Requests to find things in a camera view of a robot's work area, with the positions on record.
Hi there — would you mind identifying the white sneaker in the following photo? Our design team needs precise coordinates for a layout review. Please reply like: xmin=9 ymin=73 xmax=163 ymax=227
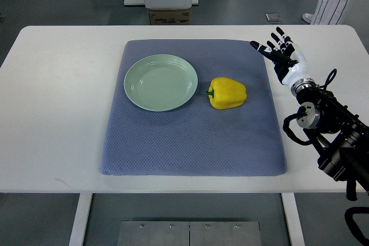
xmin=302 ymin=13 xmax=314 ymax=24

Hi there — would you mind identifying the cardboard box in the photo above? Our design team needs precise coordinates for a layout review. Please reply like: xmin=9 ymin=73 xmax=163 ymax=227
xmin=149 ymin=9 xmax=190 ymax=25

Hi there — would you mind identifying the white table frame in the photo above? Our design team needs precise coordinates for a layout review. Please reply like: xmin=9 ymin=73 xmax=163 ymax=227
xmin=69 ymin=192 xmax=305 ymax=245

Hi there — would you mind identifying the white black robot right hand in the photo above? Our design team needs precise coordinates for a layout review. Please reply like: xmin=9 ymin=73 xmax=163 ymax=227
xmin=250 ymin=27 xmax=310 ymax=88

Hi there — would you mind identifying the blue quilted mat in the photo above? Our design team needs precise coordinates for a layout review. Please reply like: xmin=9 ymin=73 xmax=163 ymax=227
xmin=100 ymin=39 xmax=287 ymax=176

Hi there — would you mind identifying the light green plate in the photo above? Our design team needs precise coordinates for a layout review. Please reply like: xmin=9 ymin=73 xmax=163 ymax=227
xmin=123 ymin=54 xmax=198 ymax=112

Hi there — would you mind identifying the metal base plate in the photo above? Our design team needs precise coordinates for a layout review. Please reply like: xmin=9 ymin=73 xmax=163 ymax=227
xmin=118 ymin=221 xmax=262 ymax=245

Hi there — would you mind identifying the yellow bell pepper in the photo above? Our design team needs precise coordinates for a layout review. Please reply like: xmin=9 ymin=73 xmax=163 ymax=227
xmin=206 ymin=77 xmax=247 ymax=109

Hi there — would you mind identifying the grey floor outlet cover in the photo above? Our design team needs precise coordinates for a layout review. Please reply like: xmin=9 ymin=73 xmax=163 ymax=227
xmin=265 ymin=13 xmax=282 ymax=22

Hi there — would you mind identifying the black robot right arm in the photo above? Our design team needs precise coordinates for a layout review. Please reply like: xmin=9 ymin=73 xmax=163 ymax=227
xmin=283 ymin=70 xmax=368 ymax=201

